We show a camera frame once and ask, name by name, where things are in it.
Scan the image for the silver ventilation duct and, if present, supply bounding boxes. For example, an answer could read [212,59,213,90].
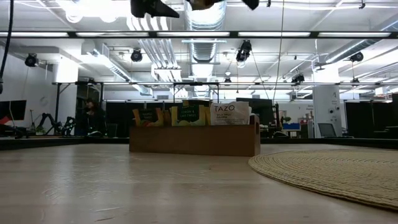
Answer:
[183,0,228,100]

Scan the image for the large black screen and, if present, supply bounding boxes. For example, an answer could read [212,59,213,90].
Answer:
[236,98,274,125]

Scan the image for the round woven beige placemat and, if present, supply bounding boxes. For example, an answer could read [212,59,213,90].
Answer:
[248,149,398,212]

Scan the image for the yellow-orange foil tea packet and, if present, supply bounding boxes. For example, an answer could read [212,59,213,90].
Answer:
[132,108,165,128]

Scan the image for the grey office chair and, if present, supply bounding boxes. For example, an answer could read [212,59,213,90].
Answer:
[317,123,337,138]

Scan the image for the brown wooden organizer box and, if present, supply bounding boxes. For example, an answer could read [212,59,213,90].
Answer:
[129,114,261,157]

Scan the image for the black computer monitor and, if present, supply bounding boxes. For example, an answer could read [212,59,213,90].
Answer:
[0,100,27,121]

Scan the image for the person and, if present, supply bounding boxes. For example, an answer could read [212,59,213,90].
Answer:
[76,98,108,137]

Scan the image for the white-orange Tazo tea packet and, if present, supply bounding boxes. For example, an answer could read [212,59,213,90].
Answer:
[210,101,252,126]

